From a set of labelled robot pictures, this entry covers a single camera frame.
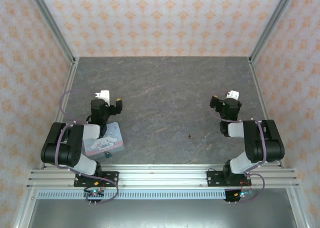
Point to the blue cartoon tin box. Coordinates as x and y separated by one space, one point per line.
110 143

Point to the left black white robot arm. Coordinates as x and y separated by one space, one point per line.
62 143

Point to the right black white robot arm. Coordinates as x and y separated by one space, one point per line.
262 143

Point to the grey metal panel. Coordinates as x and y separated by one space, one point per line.
160 213

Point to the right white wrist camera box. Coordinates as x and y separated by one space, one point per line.
235 94

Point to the aluminium table side rail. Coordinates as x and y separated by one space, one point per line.
66 95
260 95

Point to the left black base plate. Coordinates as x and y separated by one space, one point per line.
110 178

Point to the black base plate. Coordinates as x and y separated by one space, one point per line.
215 178
110 178

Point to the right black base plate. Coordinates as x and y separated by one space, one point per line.
215 178

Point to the aluminium mounting rail beam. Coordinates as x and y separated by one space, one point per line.
162 178

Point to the aluminium corner post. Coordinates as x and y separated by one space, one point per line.
272 26
53 26

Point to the aluminium frame leg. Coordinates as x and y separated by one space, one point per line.
297 208
25 208

